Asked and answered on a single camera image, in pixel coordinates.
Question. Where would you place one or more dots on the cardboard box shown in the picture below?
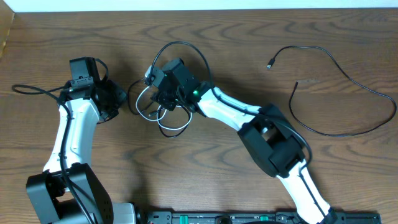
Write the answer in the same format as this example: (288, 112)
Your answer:
(6, 19)

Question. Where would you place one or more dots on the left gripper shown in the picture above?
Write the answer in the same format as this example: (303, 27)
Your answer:
(111, 101)

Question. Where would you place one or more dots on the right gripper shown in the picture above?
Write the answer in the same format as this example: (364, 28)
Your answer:
(160, 98)

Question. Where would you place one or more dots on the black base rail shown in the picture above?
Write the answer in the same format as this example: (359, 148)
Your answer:
(162, 217)

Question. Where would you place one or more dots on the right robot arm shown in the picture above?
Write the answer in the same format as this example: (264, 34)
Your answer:
(271, 141)

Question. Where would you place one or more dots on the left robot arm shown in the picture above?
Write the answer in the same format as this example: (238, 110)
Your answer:
(67, 190)

